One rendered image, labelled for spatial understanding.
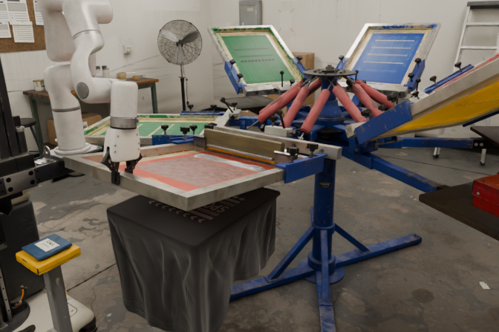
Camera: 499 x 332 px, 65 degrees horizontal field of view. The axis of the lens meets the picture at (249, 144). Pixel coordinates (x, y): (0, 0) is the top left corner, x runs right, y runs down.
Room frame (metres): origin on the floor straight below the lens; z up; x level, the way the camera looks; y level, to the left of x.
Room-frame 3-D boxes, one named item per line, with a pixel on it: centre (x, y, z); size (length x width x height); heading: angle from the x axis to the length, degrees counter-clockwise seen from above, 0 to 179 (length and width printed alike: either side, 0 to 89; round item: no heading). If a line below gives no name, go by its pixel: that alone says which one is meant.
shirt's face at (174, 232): (1.35, 0.20, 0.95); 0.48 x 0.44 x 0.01; 143
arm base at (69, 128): (1.42, 0.68, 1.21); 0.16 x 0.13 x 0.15; 55
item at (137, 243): (1.17, 0.34, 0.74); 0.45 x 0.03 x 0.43; 53
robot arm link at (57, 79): (1.42, 0.66, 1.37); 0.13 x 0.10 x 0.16; 135
